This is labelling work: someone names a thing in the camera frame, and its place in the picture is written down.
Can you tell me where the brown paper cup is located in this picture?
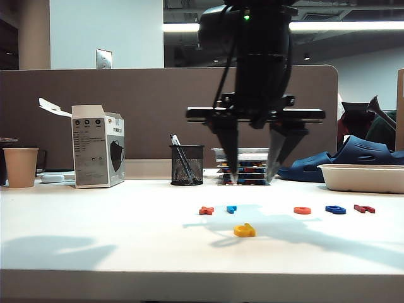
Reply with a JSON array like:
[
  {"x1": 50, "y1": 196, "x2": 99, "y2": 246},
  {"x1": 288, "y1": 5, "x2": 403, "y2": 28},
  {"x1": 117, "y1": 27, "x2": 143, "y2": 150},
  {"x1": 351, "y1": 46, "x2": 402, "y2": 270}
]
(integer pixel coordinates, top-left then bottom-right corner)
[{"x1": 2, "y1": 147, "x2": 39, "y2": 189}]

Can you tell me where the red garment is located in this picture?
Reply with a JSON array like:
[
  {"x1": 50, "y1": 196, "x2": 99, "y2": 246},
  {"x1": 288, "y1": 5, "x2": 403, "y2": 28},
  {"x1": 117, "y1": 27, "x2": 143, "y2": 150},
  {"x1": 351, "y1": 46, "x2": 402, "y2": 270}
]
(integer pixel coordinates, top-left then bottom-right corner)
[{"x1": 336, "y1": 115, "x2": 351, "y2": 145}]

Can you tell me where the brown desk partition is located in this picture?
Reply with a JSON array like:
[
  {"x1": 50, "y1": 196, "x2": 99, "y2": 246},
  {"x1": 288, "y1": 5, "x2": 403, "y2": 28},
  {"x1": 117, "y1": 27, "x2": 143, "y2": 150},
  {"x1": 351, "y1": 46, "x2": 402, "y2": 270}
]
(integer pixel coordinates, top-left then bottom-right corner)
[{"x1": 0, "y1": 64, "x2": 338, "y2": 170}]

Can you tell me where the yellow letter d magnet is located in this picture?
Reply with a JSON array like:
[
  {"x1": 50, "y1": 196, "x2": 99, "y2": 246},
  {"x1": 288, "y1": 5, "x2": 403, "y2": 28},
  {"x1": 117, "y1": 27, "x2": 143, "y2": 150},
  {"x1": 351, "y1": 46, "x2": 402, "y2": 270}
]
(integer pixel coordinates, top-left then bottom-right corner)
[{"x1": 233, "y1": 222, "x2": 257, "y2": 238}]

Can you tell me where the silver wall switch plate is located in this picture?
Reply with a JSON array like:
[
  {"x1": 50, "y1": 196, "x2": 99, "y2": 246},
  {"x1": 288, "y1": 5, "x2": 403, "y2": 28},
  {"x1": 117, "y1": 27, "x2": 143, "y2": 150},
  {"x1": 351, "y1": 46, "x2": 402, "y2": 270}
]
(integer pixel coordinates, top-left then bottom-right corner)
[{"x1": 95, "y1": 48, "x2": 113, "y2": 70}]

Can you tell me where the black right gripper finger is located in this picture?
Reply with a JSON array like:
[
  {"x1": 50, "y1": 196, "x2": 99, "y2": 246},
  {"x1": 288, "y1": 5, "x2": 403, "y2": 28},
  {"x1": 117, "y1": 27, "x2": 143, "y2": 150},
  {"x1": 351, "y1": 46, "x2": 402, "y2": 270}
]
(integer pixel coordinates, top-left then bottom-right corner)
[
  {"x1": 266, "y1": 126, "x2": 309, "y2": 183},
  {"x1": 210, "y1": 121, "x2": 239, "y2": 184}
]

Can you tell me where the white face mask box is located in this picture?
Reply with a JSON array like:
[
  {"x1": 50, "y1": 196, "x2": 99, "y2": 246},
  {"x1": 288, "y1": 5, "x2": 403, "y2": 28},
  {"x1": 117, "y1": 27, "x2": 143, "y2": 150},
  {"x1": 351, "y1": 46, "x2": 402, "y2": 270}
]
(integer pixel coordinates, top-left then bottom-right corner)
[{"x1": 38, "y1": 97, "x2": 126, "y2": 189}]

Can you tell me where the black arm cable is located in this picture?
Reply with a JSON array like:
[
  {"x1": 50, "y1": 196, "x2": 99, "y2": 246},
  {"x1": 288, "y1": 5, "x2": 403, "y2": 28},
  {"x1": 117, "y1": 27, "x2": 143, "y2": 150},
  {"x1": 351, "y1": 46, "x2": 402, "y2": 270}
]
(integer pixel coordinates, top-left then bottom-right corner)
[
  {"x1": 211, "y1": 6, "x2": 241, "y2": 110},
  {"x1": 280, "y1": 31, "x2": 294, "y2": 95}
]

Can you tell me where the blue foam slipper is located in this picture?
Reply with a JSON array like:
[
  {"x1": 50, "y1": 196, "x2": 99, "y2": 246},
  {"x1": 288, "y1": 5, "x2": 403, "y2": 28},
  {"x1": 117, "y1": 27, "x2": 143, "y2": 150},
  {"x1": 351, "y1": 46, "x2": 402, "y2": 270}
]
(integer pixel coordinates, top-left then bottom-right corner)
[{"x1": 331, "y1": 134, "x2": 404, "y2": 165}]

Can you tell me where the black clear pen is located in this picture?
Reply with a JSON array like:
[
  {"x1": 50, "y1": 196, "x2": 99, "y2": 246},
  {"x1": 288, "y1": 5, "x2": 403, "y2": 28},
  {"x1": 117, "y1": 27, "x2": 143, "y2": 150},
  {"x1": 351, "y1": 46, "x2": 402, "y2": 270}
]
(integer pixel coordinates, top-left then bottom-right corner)
[{"x1": 169, "y1": 134, "x2": 196, "y2": 184}]

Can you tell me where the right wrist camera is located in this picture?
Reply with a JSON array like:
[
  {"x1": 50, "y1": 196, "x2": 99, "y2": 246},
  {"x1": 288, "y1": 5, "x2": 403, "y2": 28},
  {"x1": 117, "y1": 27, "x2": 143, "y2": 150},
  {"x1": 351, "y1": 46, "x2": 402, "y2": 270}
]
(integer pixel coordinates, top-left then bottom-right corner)
[{"x1": 197, "y1": 4, "x2": 242, "y2": 53}]

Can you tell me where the dark blue cloth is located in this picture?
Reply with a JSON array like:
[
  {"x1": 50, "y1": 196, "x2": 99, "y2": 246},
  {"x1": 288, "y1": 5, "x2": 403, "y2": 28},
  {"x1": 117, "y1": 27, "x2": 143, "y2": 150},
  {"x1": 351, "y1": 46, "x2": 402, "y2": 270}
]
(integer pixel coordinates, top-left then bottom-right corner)
[{"x1": 277, "y1": 151, "x2": 334, "y2": 183}]

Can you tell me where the black mesh pen holder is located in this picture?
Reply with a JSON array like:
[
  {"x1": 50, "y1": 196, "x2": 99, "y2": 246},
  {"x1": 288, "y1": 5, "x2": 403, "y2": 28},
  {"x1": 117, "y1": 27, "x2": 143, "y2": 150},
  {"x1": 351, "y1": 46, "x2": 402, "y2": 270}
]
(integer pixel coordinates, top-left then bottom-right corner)
[{"x1": 169, "y1": 145, "x2": 205, "y2": 186}]

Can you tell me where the ceiling light strip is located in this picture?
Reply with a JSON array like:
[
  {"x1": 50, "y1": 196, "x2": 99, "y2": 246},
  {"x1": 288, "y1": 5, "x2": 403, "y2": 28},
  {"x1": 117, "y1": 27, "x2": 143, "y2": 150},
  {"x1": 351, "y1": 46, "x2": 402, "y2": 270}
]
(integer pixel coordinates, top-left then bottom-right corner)
[{"x1": 163, "y1": 21, "x2": 404, "y2": 32}]

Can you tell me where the dark red letter magnet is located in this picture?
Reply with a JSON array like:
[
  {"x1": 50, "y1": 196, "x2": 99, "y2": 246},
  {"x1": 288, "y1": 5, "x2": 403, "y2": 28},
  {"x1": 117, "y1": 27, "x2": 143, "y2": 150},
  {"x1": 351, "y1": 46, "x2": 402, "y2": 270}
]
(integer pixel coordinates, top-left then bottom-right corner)
[{"x1": 353, "y1": 204, "x2": 376, "y2": 215}]

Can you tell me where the black office chair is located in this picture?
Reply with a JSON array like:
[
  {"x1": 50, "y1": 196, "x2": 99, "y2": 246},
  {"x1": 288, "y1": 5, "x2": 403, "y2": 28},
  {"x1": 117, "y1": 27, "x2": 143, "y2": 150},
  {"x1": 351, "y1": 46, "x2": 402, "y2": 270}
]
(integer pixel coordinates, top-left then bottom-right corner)
[{"x1": 340, "y1": 101, "x2": 376, "y2": 140}]

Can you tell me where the white earbud case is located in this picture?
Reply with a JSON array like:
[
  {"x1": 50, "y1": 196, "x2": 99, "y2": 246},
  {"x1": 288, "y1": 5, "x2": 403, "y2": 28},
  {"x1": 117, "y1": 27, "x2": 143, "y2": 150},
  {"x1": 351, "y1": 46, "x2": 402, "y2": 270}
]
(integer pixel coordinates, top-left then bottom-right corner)
[{"x1": 40, "y1": 173, "x2": 66, "y2": 184}]

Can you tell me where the brown cardboard box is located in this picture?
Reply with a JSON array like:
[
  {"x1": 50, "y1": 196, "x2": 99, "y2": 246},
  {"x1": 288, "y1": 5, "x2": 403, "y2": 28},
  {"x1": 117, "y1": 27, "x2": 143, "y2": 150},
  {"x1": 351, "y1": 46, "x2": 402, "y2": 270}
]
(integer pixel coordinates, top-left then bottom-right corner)
[{"x1": 396, "y1": 68, "x2": 404, "y2": 152}]

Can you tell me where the white marker pen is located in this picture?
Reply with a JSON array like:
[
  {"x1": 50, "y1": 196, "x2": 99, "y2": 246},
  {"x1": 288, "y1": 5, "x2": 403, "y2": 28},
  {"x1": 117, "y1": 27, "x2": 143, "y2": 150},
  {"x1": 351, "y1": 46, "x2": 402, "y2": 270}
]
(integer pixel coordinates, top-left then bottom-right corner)
[{"x1": 238, "y1": 153, "x2": 269, "y2": 161}]

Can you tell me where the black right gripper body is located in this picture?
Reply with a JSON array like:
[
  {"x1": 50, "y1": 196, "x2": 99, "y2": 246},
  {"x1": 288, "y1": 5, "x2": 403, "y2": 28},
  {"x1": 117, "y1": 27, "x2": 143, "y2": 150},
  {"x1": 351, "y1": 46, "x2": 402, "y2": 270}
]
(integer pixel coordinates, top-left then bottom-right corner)
[{"x1": 185, "y1": 55, "x2": 326, "y2": 130}]

